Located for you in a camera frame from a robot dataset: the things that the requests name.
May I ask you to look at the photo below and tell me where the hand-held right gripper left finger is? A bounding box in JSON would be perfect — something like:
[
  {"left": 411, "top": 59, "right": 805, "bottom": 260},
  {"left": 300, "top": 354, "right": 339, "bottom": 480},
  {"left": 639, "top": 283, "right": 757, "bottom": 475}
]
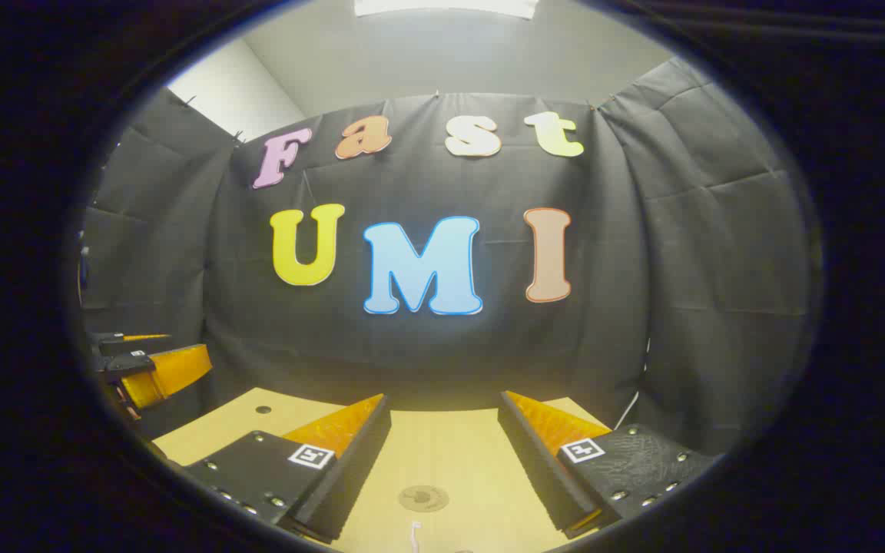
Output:
[{"left": 181, "top": 394, "right": 391, "bottom": 543}]

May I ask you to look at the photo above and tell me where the wooden desktop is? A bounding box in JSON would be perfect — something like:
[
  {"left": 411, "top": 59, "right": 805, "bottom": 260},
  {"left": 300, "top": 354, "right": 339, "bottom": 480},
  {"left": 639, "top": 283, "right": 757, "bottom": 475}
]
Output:
[{"left": 152, "top": 386, "right": 620, "bottom": 553}]

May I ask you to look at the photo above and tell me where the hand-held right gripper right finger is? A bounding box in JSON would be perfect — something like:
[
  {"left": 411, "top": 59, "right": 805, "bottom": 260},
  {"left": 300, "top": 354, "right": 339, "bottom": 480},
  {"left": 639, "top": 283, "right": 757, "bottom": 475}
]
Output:
[{"left": 497, "top": 390, "right": 720, "bottom": 539}]

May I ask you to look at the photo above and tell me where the round cork coaster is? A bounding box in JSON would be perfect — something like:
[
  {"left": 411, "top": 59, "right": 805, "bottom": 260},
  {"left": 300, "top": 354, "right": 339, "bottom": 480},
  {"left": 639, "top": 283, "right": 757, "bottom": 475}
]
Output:
[{"left": 398, "top": 485, "right": 450, "bottom": 513}]

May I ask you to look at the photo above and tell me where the white cable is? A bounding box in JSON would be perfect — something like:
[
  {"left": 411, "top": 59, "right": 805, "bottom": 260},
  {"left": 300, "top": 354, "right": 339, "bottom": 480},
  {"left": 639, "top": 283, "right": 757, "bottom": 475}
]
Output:
[{"left": 615, "top": 336, "right": 652, "bottom": 431}]

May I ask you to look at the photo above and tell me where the ceiling light panel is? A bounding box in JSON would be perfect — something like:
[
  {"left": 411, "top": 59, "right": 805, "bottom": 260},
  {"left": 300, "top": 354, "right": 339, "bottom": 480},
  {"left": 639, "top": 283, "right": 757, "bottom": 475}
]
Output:
[{"left": 353, "top": 0, "right": 540, "bottom": 21}]

